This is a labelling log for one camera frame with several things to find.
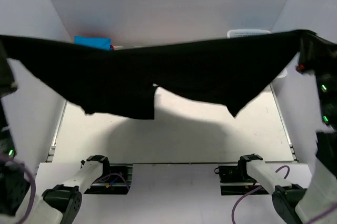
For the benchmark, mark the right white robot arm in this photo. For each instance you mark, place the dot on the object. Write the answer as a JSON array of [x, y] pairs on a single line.
[[313, 198]]

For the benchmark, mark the folded blue t shirt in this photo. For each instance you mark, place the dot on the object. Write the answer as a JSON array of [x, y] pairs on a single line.
[[94, 42]]

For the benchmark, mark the white plastic basket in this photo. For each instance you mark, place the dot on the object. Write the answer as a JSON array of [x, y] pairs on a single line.
[[235, 33]]

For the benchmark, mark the black t shirt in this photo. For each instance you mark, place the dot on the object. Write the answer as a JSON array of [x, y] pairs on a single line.
[[229, 72]]

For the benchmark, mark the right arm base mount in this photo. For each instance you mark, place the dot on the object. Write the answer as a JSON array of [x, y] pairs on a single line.
[[232, 183]]

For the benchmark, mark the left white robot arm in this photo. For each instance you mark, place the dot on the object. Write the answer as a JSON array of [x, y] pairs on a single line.
[[19, 201]]

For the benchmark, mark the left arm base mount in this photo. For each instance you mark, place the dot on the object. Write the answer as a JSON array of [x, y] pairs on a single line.
[[117, 183]]

